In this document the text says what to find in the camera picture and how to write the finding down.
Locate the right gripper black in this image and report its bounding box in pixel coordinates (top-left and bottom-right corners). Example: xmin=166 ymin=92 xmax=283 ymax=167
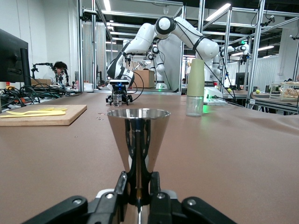
xmin=106 ymin=84 xmax=134 ymax=105

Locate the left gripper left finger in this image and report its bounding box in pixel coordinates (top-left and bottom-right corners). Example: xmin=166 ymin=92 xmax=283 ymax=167
xmin=22 ymin=172 xmax=129 ymax=224

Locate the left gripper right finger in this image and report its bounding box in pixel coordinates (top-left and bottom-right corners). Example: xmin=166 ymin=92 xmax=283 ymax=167
xmin=149 ymin=171 xmax=238 ymax=224

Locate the steel jigger cup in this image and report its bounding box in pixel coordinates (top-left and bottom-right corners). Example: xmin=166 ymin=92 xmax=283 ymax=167
xmin=107 ymin=108 xmax=171 ymax=224

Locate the cardboard box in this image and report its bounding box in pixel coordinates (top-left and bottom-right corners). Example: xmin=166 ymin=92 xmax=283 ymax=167
xmin=132 ymin=70 xmax=156 ymax=89
xmin=30 ymin=78 xmax=52 ymax=86

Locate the white panel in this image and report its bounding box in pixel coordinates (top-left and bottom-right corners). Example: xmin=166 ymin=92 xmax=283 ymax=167
xmin=158 ymin=38 xmax=182 ymax=91

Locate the wooden cutting board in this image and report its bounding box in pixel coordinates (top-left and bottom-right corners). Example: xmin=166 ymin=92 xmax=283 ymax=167
xmin=0 ymin=104 xmax=88 ymax=127

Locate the yellow plastic knife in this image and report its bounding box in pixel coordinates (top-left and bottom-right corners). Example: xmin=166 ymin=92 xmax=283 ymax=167
xmin=0 ymin=110 xmax=67 ymax=119

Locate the brown table cover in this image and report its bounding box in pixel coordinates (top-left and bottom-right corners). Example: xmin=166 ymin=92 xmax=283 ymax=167
xmin=0 ymin=92 xmax=299 ymax=224

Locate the seated person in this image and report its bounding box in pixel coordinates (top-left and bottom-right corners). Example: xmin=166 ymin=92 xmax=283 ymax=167
xmin=43 ymin=61 xmax=69 ymax=86

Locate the olive bottle with clear base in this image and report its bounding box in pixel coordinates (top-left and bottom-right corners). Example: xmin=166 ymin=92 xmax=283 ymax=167
xmin=185 ymin=58 xmax=204 ymax=118

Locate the black jointed desk stand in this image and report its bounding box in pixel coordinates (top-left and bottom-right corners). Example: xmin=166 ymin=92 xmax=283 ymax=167
xmin=31 ymin=62 xmax=54 ymax=79

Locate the yellow plastic fork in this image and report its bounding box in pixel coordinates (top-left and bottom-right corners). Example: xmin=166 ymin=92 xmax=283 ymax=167
xmin=6 ymin=109 xmax=51 ymax=115

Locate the black computer monitor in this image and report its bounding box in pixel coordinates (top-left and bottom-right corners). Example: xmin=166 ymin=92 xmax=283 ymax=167
xmin=0 ymin=28 xmax=32 ymax=87

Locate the small black monitor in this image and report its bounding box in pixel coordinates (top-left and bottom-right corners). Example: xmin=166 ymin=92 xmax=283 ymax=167
xmin=235 ymin=72 xmax=246 ymax=91

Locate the grey side table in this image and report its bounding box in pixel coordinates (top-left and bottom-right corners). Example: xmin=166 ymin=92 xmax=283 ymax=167
xmin=247 ymin=92 xmax=299 ymax=115

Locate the clear box with bread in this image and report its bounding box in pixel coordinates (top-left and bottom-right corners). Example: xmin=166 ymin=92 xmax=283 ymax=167
xmin=271 ymin=81 xmax=299 ymax=101

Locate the aluminium cage frame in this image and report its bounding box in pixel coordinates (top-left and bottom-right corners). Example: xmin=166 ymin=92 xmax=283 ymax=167
xmin=78 ymin=0 xmax=299 ymax=110

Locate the black cable bundle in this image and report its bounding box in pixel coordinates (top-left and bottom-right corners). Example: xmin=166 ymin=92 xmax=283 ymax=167
xmin=0 ymin=84 xmax=82 ymax=110

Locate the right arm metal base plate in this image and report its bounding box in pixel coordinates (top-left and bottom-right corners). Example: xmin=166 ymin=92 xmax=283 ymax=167
xmin=203 ymin=98 xmax=227 ymax=105

